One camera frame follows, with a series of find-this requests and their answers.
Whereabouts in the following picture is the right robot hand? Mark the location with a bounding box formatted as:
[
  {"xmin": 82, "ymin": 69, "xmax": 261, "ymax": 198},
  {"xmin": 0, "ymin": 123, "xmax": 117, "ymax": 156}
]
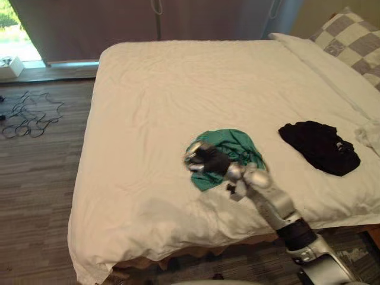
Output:
[{"xmin": 183, "ymin": 141, "xmax": 232, "ymax": 180}]

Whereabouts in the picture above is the green cloth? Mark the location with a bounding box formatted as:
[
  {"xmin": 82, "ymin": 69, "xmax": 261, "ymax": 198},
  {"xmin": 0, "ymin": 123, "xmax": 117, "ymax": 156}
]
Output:
[{"xmin": 184, "ymin": 128, "xmax": 267, "ymax": 192}]

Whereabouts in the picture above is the black cloth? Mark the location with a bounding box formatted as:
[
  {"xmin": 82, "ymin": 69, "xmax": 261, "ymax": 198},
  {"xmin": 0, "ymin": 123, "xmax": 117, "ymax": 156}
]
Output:
[{"xmin": 278, "ymin": 120, "xmax": 362, "ymax": 178}]

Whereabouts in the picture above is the white duvet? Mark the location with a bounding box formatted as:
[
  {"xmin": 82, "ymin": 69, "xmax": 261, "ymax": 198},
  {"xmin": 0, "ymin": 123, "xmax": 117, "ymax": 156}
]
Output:
[{"xmin": 66, "ymin": 39, "xmax": 380, "ymax": 284}]

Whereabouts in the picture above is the dark curtain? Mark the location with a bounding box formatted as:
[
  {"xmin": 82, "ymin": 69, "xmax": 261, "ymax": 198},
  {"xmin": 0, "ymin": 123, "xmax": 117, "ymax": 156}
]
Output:
[{"xmin": 8, "ymin": 0, "xmax": 305, "ymax": 67}]

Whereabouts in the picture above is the white pillow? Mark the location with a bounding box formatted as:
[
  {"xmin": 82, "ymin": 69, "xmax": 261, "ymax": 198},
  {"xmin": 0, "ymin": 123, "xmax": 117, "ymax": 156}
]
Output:
[{"xmin": 268, "ymin": 31, "xmax": 380, "ymax": 118}]

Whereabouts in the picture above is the grey checkered pillow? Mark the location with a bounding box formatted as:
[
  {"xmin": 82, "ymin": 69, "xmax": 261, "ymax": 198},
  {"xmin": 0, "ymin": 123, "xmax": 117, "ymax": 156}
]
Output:
[{"xmin": 308, "ymin": 6, "xmax": 380, "ymax": 87}]

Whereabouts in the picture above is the white box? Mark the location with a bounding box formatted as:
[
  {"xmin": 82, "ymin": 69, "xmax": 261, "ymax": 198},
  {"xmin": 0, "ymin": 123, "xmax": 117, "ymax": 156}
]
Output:
[{"xmin": 0, "ymin": 55, "xmax": 25, "ymax": 80}]

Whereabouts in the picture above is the wooden bed frame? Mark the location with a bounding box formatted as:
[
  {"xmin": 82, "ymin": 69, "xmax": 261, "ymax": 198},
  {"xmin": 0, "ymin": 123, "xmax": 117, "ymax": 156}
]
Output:
[{"xmin": 109, "ymin": 223, "xmax": 380, "ymax": 278}]

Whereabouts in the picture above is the black cable tangle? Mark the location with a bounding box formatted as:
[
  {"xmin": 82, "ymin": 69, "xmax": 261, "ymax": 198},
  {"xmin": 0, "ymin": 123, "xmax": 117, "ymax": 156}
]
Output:
[{"xmin": 0, "ymin": 90, "xmax": 65, "ymax": 140}]

